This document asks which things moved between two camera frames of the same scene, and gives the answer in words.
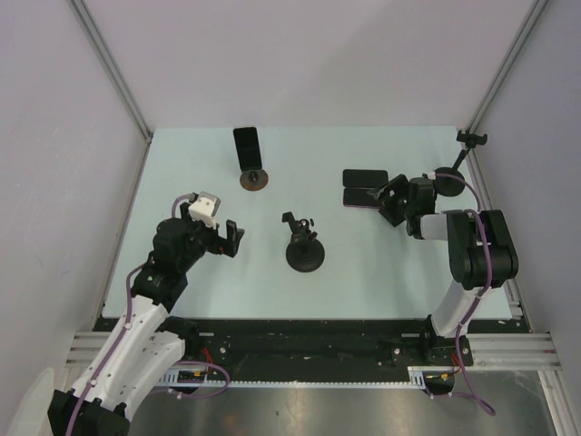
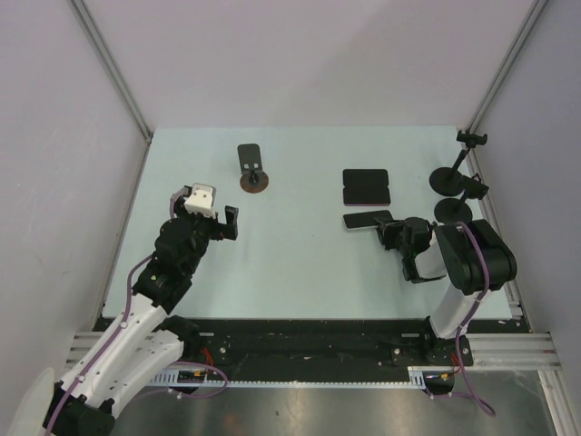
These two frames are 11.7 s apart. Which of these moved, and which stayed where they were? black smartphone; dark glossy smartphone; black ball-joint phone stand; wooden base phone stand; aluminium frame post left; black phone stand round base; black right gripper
Moved: black ball-joint phone stand; dark glossy smartphone; black right gripper
Stayed: black phone stand round base; wooden base phone stand; black smartphone; aluminium frame post left
